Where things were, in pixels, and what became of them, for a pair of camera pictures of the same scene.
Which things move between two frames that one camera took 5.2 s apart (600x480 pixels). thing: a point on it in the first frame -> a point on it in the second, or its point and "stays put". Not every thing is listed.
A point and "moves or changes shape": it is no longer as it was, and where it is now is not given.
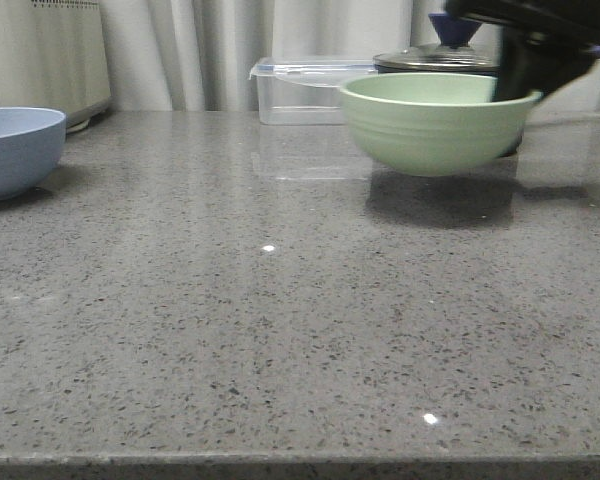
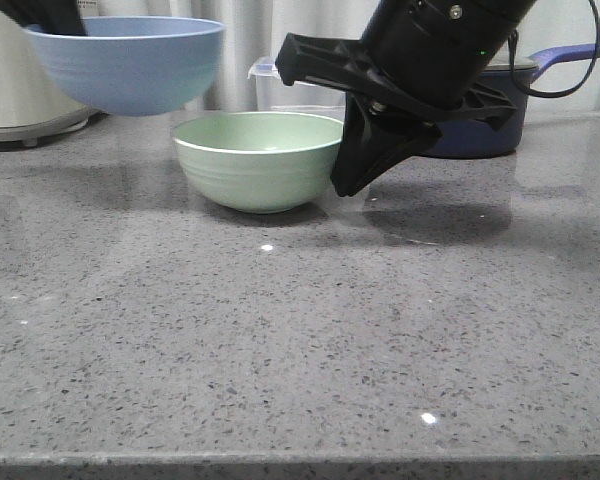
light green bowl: [433, 123] moves or changes shape
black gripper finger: [535, 61] -> [372, 145]
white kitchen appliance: [47, 54] stays put
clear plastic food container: [305, 91] stays put
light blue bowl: [19, 150] -> [130, 65]
